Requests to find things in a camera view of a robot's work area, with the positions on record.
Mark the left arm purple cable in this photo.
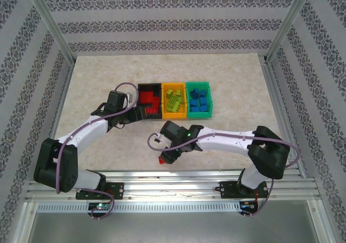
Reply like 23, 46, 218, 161
55, 82, 140, 221

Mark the white slotted cable duct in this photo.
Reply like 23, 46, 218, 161
61, 201, 241, 214

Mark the black plastic container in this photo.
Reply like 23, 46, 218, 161
137, 82, 163, 120

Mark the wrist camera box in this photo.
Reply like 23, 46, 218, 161
107, 90, 133, 108
158, 120, 188, 141

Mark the grey sheet metal shelf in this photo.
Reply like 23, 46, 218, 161
26, 199, 320, 243

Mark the yellow plastic container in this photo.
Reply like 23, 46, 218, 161
161, 82, 189, 120

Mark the aluminium side frame rail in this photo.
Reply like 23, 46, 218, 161
263, 56, 324, 200
12, 61, 75, 243

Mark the green plastic container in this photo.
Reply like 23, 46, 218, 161
185, 81, 214, 119

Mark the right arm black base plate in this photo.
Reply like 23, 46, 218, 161
219, 180, 270, 200

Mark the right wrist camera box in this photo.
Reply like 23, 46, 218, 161
158, 120, 188, 141

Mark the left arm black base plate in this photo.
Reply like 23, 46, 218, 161
75, 182, 125, 200

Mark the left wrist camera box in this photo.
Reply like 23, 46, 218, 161
107, 90, 133, 108

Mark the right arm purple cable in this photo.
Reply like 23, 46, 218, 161
147, 132, 301, 219

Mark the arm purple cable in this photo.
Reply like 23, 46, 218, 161
55, 82, 140, 221
147, 132, 301, 219

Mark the aluminium mounting rail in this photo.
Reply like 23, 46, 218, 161
26, 169, 317, 200

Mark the aluminium frame post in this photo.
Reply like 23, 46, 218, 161
264, 0, 316, 64
25, 0, 76, 65

